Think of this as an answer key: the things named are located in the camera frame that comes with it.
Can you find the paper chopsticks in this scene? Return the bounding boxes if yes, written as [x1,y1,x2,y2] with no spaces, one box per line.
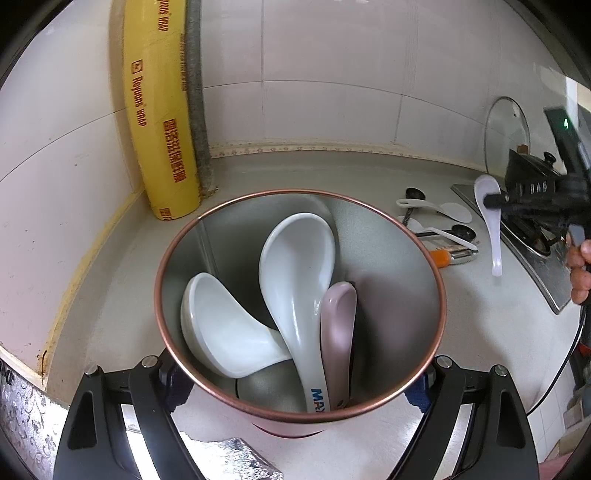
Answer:
[427,237,477,254]

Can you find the glass pot lid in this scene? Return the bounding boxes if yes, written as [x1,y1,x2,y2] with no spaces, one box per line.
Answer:
[485,96,531,178]

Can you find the black spoon with spring handle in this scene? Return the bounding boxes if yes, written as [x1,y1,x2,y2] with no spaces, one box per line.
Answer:
[403,187,428,228]

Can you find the grey metal pipe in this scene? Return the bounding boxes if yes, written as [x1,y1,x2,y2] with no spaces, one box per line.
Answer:
[185,0,220,197]

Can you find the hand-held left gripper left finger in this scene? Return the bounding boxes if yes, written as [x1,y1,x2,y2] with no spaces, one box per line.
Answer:
[54,348,208,480]

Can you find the black stove pan support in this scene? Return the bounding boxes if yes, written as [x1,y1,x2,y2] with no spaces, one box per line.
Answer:
[508,217,561,254]

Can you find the yellow cling wrap roll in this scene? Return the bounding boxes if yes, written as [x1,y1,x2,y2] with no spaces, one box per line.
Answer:
[122,0,204,221]

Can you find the white rice paddle slotted handle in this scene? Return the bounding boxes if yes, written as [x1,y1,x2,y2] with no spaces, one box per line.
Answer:
[396,198,474,224]

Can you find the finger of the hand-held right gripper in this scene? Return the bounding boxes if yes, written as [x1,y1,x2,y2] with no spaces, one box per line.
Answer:
[482,178,570,207]
[501,203,585,225]

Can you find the person's right hand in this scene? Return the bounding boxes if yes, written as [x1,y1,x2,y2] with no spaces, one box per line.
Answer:
[566,230,591,305]

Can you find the black power cable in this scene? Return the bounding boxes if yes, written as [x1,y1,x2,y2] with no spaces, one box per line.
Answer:
[531,305,591,416]

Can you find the large white ceramic soup spoon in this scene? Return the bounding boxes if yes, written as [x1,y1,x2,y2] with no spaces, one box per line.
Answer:
[259,212,345,414]
[180,272,294,379]

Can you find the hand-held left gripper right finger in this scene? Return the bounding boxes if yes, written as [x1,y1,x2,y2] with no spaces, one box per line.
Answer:
[385,356,541,480]

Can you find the small white ceramic spoon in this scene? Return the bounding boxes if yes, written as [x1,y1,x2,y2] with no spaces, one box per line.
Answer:
[473,174,504,278]

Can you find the orange handled peeler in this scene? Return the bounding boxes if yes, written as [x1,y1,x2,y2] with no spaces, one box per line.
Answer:
[429,244,478,268]

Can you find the white plastic rice paddle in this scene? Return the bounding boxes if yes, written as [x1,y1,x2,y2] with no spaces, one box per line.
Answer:
[418,227,478,254]

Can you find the black wok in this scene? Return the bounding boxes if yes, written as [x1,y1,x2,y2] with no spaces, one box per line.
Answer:
[505,148,570,185]

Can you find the pink ceramic spoon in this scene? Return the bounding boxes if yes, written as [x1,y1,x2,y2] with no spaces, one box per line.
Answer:
[320,282,358,409]

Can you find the red metal utensil holder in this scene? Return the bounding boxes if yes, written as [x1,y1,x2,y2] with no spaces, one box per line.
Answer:
[154,187,448,439]

